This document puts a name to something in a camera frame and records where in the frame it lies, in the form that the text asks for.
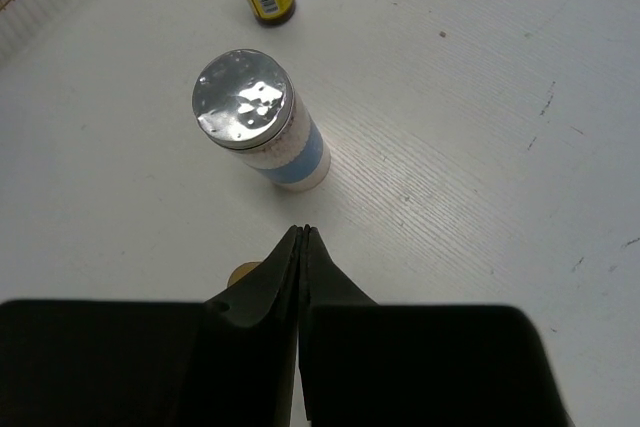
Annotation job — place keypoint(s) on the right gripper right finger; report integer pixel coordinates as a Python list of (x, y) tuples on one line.
[(368, 364)]

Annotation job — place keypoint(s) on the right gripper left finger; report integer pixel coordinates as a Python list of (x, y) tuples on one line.
[(227, 361)]

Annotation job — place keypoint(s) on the white jar foil lid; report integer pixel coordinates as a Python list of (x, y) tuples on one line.
[(246, 103)]

